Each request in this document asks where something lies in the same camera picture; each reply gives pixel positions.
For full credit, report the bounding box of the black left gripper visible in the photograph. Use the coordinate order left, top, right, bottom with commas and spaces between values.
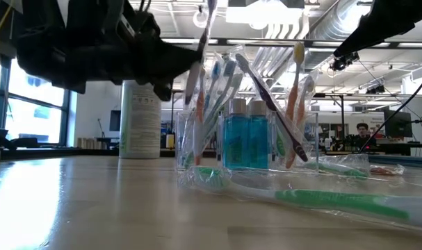
15, 0, 204, 102

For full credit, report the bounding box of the green white toothbrush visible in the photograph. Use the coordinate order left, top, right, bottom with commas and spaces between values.
182, 72, 245, 169
210, 59, 236, 140
275, 133, 287, 159
296, 153, 371, 178
179, 165, 422, 232

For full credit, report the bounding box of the blue mouthwash bottle white cap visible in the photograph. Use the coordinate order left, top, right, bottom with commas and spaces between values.
222, 97, 250, 170
248, 99, 270, 170

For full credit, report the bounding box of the dark purple toothbrush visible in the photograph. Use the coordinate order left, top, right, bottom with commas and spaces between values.
234, 51, 309, 163

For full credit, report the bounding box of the clear acrylic organizer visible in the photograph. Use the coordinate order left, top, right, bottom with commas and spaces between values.
175, 110, 320, 174

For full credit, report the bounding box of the white wipes canister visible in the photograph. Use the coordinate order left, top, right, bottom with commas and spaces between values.
118, 79, 163, 160

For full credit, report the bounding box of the round ceiling lamp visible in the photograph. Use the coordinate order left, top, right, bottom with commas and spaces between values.
192, 6, 211, 29

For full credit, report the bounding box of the black computer monitor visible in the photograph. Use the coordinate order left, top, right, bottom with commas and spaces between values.
383, 109, 414, 139

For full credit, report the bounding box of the person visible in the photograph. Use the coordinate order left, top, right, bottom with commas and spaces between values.
354, 122, 378, 149

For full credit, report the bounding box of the silver ventilation duct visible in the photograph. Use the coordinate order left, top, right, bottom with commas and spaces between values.
295, 0, 371, 74

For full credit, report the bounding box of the black ceiling camera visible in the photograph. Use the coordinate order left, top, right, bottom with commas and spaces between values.
330, 51, 360, 72

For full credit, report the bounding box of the dark wall screen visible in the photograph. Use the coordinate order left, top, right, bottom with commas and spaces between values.
108, 109, 122, 133

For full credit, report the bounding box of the thin black cable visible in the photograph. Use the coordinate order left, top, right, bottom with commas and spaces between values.
358, 67, 422, 153

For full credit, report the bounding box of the window with dark frame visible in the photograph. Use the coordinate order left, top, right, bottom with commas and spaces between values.
0, 58, 74, 147

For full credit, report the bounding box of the yellow cable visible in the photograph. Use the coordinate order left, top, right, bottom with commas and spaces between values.
0, 0, 16, 49

